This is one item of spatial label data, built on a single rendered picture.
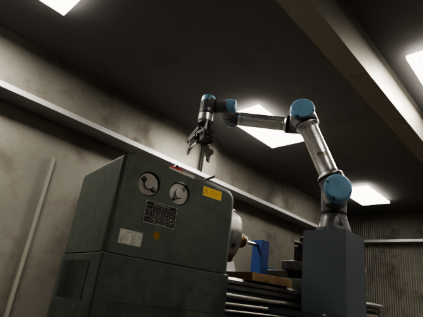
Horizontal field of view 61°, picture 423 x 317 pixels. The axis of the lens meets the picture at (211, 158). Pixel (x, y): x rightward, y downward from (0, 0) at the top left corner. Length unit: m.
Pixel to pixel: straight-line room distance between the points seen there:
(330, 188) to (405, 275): 8.30
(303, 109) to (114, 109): 3.71
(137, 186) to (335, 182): 0.83
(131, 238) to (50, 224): 3.13
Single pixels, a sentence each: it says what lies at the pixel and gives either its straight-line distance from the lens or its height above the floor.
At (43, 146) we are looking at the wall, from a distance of 4.59.
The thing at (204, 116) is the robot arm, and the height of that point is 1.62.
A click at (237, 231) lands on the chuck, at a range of 1.88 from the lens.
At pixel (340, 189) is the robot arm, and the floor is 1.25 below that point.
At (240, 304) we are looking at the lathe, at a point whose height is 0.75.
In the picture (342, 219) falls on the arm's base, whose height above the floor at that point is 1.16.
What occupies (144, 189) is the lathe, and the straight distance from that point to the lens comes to 1.49.
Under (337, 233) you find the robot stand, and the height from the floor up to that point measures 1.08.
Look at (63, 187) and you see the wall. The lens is 4.61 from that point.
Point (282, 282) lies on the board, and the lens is 2.07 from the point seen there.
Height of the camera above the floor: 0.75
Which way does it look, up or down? 21 degrees up
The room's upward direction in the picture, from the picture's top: 8 degrees clockwise
